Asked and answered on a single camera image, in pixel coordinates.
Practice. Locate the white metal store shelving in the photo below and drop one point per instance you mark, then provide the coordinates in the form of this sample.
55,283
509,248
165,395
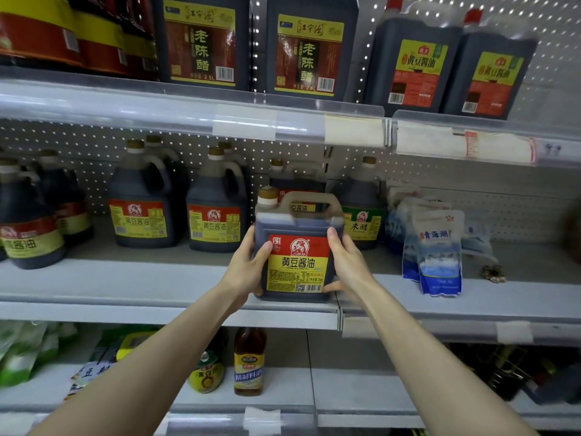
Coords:
118,281

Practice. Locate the dark bottle red yellow label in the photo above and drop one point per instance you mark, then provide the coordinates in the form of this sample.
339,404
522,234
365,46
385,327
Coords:
71,213

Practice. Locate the black jug orange label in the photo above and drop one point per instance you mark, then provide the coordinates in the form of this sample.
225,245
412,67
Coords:
413,68
490,81

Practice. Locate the white green bag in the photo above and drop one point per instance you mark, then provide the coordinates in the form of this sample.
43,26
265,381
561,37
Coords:
20,354
65,333

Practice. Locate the green packet white blue label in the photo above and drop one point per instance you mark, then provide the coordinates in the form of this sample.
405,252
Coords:
91,375

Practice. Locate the row of dark red-capped bottles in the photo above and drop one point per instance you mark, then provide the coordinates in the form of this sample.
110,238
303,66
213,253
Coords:
54,31

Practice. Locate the dark jug yellow green label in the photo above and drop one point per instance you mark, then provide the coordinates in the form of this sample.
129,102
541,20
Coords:
365,218

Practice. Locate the square soy jug gold cap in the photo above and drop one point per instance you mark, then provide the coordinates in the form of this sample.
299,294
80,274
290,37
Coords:
295,268

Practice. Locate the dark jug red yellow label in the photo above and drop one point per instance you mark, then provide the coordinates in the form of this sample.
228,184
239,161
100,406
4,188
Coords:
300,181

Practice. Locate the person's right forearm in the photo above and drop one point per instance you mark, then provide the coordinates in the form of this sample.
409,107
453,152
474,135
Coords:
436,377

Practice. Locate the person's left hand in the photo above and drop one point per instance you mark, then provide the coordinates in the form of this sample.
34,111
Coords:
243,272

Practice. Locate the person's right hand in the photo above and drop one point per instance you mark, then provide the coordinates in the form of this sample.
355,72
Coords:
352,272

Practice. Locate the person's left forearm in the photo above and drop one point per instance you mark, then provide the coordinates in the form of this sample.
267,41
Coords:
136,377

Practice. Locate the blue white packages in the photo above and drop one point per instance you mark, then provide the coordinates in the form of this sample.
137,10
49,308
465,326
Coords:
436,258

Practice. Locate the small green bottle yellow label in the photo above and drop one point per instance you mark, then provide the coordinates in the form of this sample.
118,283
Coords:
209,369

